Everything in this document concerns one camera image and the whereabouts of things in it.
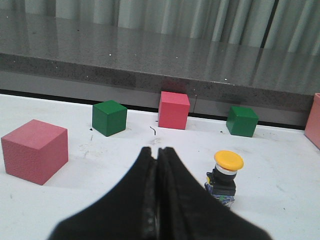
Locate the large pink cube front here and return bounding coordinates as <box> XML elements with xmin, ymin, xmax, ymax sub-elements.
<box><xmin>1</xmin><ymin>119</ymin><xmax>69</xmax><ymax>185</ymax></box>

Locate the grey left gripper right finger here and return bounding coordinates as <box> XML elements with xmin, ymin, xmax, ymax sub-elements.
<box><xmin>157</xmin><ymin>147</ymin><xmax>271</xmax><ymax>240</ymax></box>

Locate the green cube far left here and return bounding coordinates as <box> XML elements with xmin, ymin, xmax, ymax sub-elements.
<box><xmin>92</xmin><ymin>100</ymin><xmax>128</xmax><ymax>137</ymax></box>

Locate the yellow push button switch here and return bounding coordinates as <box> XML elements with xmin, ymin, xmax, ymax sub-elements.
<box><xmin>204</xmin><ymin>150</ymin><xmax>244</xmax><ymax>208</ymax></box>

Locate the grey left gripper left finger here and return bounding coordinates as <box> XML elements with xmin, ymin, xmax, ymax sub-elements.
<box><xmin>49</xmin><ymin>147</ymin><xmax>157</xmax><ymax>240</ymax></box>

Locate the pink cube at back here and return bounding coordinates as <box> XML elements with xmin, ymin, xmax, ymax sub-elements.
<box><xmin>158</xmin><ymin>91</ymin><xmax>190</xmax><ymax>130</ymax></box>

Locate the green cube near bin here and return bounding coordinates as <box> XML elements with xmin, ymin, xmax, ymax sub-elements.
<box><xmin>226</xmin><ymin>106</ymin><xmax>259</xmax><ymax>138</ymax></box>

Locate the grey pleated curtain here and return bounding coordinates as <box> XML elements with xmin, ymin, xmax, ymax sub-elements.
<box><xmin>0</xmin><ymin>0</ymin><xmax>320</xmax><ymax>56</ymax></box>

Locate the grey stone counter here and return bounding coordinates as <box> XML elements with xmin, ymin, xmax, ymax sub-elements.
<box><xmin>0</xmin><ymin>10</ymin><xmax>320</xmax><ymax>126</ymax></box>

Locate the pink plastic bin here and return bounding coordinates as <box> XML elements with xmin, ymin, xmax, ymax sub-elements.
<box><xmin>304</xmin><ymin>93</ymin><xmax>320</xmax><ymax>149</ymax></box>

